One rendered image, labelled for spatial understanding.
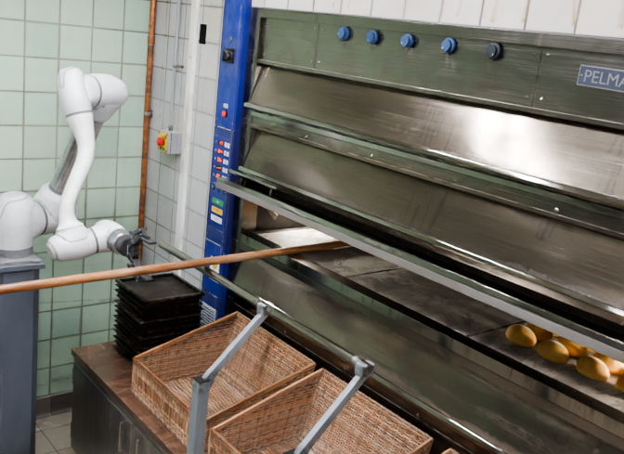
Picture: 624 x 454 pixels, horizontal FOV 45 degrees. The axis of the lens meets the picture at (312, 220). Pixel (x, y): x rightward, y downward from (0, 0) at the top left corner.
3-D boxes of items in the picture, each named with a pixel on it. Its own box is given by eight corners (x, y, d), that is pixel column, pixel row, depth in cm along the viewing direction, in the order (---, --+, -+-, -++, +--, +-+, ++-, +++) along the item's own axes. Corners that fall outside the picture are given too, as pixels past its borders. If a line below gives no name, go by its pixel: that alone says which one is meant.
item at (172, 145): (170, 149, 359) (172, 129, 356) (180, 153, 351) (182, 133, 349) (156, 149, 354) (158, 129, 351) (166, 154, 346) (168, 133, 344)
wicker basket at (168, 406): (232, 368, 326) (238, 309, 319) (311, 429, 284) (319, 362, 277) (128, 391, 296) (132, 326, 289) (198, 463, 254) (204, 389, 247)
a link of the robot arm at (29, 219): (-18, 244, 302) (-18, 191, 296) (18, 236, 318) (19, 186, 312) (11, 253, 295) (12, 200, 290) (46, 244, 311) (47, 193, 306)
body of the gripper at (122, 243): (135, 232, 278) (146, 239, 271) (134, 254, 280) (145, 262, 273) (115, 234, 273) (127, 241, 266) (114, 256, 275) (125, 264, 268)
